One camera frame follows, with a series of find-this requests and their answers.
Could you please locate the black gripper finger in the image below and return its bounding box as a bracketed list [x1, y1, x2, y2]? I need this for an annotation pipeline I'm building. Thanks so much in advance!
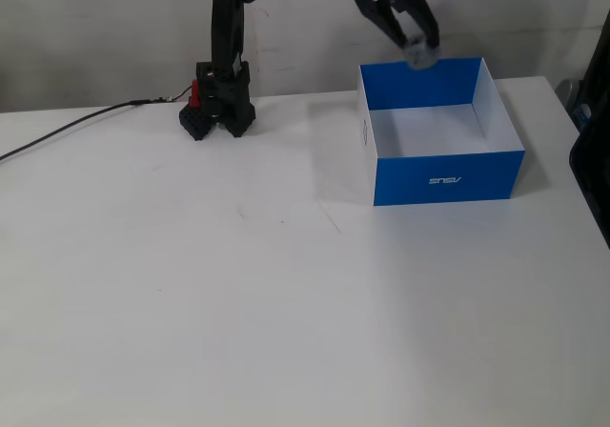
[352, 0, 410, 50]
[404, 0, 440, 50]

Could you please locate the small gray block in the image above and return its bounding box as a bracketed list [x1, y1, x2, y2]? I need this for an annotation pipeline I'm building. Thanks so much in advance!
[402, 35, 439, 71]

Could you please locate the blue and white cardboard box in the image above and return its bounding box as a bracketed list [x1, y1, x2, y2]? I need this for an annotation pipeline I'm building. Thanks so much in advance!
[356, 56, 527, 208]

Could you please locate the grey rounded plastic part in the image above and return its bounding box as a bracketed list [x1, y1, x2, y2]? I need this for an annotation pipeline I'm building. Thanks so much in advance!
[555, 77, 595, 132]

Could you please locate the red and black table clamp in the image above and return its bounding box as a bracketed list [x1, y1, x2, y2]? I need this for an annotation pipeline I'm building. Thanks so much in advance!
[179, 79, 214, 141]

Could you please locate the black plastic chair back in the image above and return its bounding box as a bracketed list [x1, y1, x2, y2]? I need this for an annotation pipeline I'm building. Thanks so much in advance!
[568, 11, 610, 252]

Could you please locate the thick black power cable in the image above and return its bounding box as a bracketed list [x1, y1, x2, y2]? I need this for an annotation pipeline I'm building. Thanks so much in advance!
[0, 97, 166, 163]

